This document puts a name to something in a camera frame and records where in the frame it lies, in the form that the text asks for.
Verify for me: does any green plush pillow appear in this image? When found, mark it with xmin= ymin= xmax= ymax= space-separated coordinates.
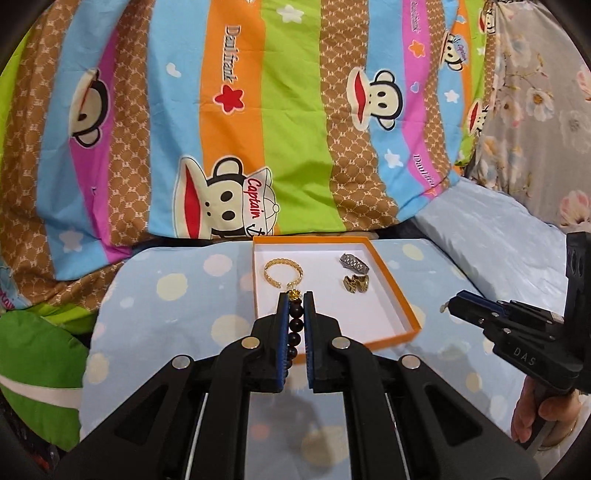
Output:
xmin=1 ymin=309 xmax=97 ymax=451

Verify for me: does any light blue planet duvet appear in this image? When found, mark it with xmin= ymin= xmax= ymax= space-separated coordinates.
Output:
xmin=80 ymin=181 xmax=567 ymax=479

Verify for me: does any right human hand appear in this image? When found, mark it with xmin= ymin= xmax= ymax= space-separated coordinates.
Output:
xmin=510 ymin=376 xmax=582 ymax=448

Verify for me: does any gold cuff bangle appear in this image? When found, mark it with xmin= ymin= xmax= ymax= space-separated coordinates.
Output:
xmin=263 ymin=258 xmax=304 ymax=290

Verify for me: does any black bead bracelet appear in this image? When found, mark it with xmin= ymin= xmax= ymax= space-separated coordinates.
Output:
xmin=284 ymin=289 xmax=306 ymax=386

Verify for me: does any colourful monkey striped duvet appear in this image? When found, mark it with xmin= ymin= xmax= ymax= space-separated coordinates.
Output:
xmin=1 ymin=1 xmax=497 ymax=323

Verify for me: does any orange shallow box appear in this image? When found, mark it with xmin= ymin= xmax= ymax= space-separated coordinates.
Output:
xmin=252 ymin=236 xmax=422 ymax=350

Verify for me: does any grey floral sheet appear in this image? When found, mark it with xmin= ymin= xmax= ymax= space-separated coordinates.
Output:
xmin=469 ymin=1 xmax=590 ymax=233

